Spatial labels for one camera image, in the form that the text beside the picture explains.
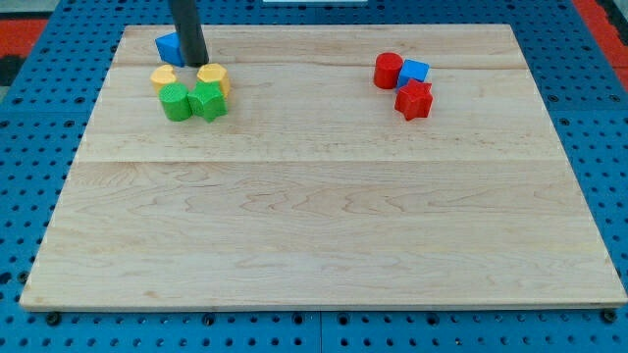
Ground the yellow hexagon block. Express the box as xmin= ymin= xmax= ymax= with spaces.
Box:
xmin=196 ymin=63 xmax=231 ymax=97

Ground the green cylinder block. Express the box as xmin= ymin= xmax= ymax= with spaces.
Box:
xmin=159 ymin=82 xmax=192 ymax=122

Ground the green star block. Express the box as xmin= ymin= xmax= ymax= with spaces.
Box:
xmin=187 ymin=81 xmax=228 ymax=123

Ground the blue triangular block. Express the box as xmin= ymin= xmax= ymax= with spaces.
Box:
xmin=155 ymin=32 xmax=185 ymax=67

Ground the blue cube block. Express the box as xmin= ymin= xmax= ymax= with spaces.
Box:
xmin=396 ymin=59 xmax=430 ymax=89

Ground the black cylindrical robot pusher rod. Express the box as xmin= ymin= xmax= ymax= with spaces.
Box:
xmin=168 ymin=0 xmax=209 ymax=68

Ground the red star block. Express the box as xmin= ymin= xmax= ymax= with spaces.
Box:
xmin=394 ymin=78 xmax=433 ymax=121

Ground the light wooden board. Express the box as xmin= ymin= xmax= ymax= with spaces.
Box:
xmin=21 ymin=25 xmax=627 ymax=312

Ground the red cylinder block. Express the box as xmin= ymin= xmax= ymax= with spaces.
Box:
xmin=373 ymin=52 xmax=403 ymax=89

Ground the yellow heart block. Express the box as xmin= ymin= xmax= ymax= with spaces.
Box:
xmin=149 ymin=64 xmax=178 ymax=94

